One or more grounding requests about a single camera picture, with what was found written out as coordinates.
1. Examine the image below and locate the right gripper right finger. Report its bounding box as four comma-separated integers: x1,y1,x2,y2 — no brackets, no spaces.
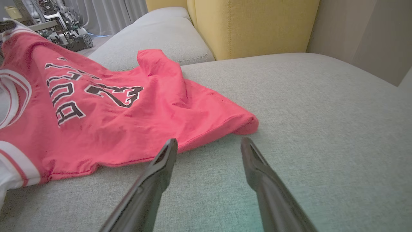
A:
240,137,319,232

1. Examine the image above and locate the grey background robot equipment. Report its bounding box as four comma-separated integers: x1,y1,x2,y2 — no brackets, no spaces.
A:
23,0,94,53

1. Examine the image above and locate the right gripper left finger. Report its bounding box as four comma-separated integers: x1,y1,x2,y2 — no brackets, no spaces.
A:
99,138,178,232

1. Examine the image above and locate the red basketball jersey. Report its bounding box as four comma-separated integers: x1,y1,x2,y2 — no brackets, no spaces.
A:
0,19,259,207

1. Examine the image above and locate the pale yellow background object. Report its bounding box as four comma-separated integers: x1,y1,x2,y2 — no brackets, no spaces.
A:
4,6,23,20

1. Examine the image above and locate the light grey curtain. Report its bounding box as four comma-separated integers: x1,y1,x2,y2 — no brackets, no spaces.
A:
64,0,149,36

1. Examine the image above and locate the grey sofa side cushion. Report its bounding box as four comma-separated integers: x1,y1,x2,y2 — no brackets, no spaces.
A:
88,7,216,72

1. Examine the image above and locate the yellow sofa back cushion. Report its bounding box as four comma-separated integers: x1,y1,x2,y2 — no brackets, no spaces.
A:
145,0,320,61

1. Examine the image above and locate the grey fabric sofa seat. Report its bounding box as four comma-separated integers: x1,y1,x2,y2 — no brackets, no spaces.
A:
0,53,412,232

